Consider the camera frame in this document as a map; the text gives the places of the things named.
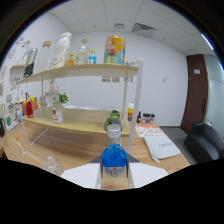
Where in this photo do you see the brown door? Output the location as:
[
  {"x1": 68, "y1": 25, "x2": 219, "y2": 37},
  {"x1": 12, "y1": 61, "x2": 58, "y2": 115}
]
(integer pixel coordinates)
[{"x1": 179, "y1": 54, "x2": 209, "y2": 135}]

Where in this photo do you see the green potted plant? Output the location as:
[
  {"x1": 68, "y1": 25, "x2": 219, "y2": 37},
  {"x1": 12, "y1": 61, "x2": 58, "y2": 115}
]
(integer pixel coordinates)
[{"x1": 58, "y1": 93, "x2": 69, "y2": 104}]

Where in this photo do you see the large white milk bottle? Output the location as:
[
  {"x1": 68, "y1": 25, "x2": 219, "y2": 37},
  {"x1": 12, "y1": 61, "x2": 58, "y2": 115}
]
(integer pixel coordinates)
[{"x1": 50, "y1": 31, "x2": 73, "y2": 70}]

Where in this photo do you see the clear glass with ice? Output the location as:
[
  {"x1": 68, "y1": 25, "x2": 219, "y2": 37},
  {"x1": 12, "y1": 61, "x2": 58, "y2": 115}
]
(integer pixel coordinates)
[{"x1": 39, "y1": 151, "x2": 64, "y2": 176}]

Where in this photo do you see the yellow snack bag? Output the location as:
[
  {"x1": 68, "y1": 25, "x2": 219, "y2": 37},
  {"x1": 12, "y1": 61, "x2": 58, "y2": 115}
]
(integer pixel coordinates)
[{"x1": 103, "y1": 35, "x2": 127, "y2": 66}]

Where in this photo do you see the red liquid bottle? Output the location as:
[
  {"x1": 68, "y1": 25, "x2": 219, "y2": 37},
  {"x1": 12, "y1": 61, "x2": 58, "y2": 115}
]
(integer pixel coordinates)
[{"x1": 25, "y1": 99, "x2": 35, "y2": 118}]

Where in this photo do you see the black armchair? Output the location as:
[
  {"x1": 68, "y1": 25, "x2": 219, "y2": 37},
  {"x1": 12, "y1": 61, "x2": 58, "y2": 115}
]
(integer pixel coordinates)
[{"x1": 183, "y1": 121, "x2": 224, "y2": 164}]

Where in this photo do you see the white cloth notebook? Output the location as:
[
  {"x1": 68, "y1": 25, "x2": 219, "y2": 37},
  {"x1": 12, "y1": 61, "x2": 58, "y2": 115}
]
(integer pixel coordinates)
[{"x1": 142, "y1": 133, "x2": 182, "y2": 164}]

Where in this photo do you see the blue liquid bottle silver cap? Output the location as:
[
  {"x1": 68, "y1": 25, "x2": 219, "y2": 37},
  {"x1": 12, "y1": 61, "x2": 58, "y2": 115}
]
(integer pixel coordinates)
[{"x1": 101, "y1": 123, "x2": 128, "y2": 178}]

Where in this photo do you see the white frame wooden shelf rack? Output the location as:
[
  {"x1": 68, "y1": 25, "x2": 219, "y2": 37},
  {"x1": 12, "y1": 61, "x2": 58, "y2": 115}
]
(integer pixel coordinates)
[{"x1": 18, "y1": 58, "x2": 144, "y2": 155}]

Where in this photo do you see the black handled muddler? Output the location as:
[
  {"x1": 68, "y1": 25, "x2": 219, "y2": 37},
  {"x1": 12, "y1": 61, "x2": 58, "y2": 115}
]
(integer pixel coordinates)
[{"x1": 111, "y1": 118, "x2": 123, "y2": 127}]

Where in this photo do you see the orange patterned paper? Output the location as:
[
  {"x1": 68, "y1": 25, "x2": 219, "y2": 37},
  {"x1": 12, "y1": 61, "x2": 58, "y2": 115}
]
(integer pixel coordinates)
[{"x1": 134, "y1": 123, "x2": 166, "y2": 138}]

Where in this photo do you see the glass jar of limes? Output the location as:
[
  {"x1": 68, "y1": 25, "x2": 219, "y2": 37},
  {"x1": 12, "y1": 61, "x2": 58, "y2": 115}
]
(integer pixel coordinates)
[{"x1": 101, "y1": 107, "x2": 125, "y2": 133}]

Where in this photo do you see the white container red lid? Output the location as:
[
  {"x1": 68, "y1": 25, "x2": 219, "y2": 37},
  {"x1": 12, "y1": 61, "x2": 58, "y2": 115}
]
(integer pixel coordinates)
[{"x1": 127, "y1": 101, "x2": 135, "y2": 123}]

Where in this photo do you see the small amber bottle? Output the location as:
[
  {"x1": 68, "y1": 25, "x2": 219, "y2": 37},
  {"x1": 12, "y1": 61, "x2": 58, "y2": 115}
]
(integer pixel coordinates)
[{"x1": 65, "y1": 52, "x2": 76, "y2": 67}]

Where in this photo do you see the black and silver bag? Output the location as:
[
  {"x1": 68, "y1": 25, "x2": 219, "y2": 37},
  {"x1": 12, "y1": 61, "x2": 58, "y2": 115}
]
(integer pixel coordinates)
[{"x1": 22, "y1": 47, "x2": 39, "y2": 79}]

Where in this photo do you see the clear bottle green cap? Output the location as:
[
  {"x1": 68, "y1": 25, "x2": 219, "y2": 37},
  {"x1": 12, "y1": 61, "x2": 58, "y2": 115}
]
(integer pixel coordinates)
[{"x1": 75, "y1": 38, "x2": 90, "y2": 66}]

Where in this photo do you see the clear bottle red label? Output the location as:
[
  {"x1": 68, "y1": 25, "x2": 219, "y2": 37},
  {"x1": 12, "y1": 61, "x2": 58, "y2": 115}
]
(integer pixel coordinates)
[{"x1": 51, "y1": 96, "x2": 65, "y2": 124}]

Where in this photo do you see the glass bottle wooden lid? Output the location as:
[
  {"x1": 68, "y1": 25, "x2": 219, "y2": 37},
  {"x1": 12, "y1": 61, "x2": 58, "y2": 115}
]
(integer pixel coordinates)
[{"x1": 35, "y1": 40, "x2": 53, "y2": 73}]

